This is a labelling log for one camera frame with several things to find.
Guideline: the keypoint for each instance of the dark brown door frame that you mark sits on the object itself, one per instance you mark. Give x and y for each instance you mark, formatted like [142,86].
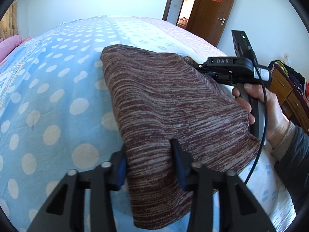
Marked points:
[173,1]

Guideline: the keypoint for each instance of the silver door handle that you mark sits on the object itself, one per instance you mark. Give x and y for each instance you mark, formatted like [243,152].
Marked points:
[222,20]

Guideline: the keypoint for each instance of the yellow patterned curtain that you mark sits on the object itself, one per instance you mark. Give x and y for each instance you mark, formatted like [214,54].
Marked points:
[9,22]

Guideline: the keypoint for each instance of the blue pink patterned bedsheet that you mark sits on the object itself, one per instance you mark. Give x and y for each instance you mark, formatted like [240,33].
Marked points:
[56,112]

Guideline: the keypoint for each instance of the folded pink blanket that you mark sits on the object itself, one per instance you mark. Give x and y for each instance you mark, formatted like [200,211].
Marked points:
[8,45]

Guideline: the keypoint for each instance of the person's right hand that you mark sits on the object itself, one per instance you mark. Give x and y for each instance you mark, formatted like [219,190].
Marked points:
[277,125]

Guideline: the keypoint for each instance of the brown wooden door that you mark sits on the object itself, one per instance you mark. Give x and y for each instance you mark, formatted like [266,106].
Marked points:
[203,20]

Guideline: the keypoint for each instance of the dark jacket right forearm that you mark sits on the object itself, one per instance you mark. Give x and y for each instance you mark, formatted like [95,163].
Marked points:
[292,164]

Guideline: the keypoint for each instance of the brown knit sweater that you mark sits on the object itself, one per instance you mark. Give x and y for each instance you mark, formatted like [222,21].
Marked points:
[156,97]

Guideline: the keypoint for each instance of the wooden dresser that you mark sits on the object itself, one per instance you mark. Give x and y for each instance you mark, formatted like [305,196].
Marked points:
[293,105]

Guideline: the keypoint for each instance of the clothes pile on dresser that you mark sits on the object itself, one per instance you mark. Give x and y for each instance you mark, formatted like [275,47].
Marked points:
[297,79]

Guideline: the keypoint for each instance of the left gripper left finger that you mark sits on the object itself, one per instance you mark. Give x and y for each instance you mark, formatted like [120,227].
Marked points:
[63,210]

